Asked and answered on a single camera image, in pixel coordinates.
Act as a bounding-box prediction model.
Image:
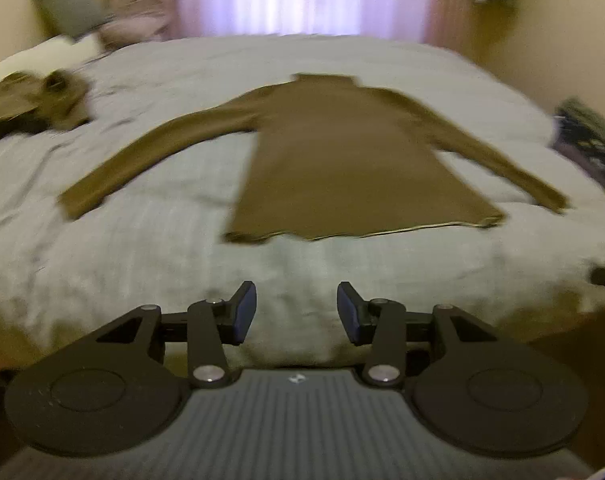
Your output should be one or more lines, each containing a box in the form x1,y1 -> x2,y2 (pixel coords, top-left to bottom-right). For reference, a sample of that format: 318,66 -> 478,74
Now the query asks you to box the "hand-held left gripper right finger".
337,281 -> 504,389

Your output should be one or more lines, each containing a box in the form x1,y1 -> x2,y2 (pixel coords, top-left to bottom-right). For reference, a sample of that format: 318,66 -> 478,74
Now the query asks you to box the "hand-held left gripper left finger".
93,280 -> 258,389

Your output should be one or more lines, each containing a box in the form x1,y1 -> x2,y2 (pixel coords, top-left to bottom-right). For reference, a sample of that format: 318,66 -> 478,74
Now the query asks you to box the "olive long-sleeve sweater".
57,72 -> 569,245

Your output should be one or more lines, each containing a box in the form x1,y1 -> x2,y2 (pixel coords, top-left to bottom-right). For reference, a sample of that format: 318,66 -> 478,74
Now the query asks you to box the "pile of olive clothes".
0,67 -> 92,137

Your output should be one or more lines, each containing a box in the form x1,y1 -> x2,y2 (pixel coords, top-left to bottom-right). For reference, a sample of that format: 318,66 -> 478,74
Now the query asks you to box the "grey striped bedspread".
0,34 -> 605,368

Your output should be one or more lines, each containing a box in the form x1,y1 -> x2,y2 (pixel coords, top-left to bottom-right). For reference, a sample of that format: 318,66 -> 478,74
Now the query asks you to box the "dark floral cloth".
551,96 -> 605,192

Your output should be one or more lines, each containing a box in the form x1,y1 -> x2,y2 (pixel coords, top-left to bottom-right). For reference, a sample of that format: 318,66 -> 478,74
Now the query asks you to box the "pink floral pillow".
98,0 -> 177,52

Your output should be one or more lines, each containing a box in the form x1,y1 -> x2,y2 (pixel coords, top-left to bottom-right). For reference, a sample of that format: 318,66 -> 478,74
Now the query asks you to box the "pink curtain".
423,0 -> 479,53

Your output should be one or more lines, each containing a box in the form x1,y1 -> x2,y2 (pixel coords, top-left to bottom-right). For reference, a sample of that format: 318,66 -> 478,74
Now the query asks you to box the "white pillow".
0,35 -> 106,87

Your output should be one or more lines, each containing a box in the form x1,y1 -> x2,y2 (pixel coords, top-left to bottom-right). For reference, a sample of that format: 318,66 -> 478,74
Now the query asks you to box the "grey pillow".
30,0 -> 114,40

